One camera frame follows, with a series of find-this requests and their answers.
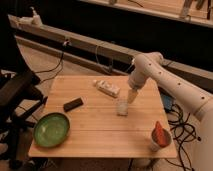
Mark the white spray bottle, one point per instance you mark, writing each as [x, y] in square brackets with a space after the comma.
[35, 19]

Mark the black eraser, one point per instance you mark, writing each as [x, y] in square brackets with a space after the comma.
[72, 104]

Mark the black chair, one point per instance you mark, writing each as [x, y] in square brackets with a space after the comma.
[19, 97]

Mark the green bowl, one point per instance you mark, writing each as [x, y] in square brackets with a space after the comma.
[51, 130]

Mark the wooden board table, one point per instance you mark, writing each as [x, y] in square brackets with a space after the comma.
[97, 131]

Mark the long metal rail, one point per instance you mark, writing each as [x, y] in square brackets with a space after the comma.
[49, 40]

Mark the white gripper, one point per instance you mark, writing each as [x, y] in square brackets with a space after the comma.
[135, 82]

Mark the blue box on floor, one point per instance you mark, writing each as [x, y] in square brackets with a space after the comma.
[167, 101]

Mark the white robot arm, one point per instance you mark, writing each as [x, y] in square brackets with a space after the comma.
[196, 100]

